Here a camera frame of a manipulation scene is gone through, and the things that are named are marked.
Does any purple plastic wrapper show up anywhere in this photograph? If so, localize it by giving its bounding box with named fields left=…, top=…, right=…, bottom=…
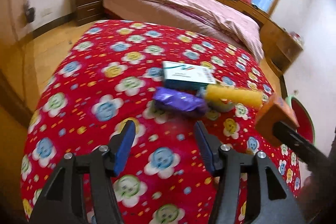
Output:
left=153, top=87, right=209, bottom=116

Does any orange small box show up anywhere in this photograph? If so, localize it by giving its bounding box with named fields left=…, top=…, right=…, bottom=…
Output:
left=255, top=93, right=299, bottom=147

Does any yellow foam net sleeve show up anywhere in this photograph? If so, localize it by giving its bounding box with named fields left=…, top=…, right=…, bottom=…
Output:
left=198, top=84, right=263, bottom=112

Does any white teal carton box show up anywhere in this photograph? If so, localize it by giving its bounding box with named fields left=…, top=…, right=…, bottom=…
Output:
left=162, top=61, right=216, bottom=90

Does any red bin green rim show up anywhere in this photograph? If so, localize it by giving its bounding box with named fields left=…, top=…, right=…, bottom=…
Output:
left=285, top=95, right=315, bottom=144

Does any red floral quilt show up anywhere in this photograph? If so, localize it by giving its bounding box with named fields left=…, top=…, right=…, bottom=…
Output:
left=21, top=20, right=304, bottom=223

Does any long wooden desk cabinet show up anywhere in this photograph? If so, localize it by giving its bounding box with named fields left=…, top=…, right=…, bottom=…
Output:
left=216, top=0, right=303, bottom=76

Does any wooden wardrobe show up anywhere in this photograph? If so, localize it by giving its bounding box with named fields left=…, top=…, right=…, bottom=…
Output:
left=1, top=0, right=32, bottom=128

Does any dark wooden nightstand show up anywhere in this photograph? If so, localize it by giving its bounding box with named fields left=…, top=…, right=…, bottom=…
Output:
left=71, top=0, right=104, bottom=26

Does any pink bed with duvet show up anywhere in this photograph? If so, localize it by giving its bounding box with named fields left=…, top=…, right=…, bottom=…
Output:
left=103, top=0, right=264, bottom=62

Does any black wall charger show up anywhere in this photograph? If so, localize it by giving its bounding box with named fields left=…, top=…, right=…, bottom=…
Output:
left=23, top=3, right=36, bottom=23

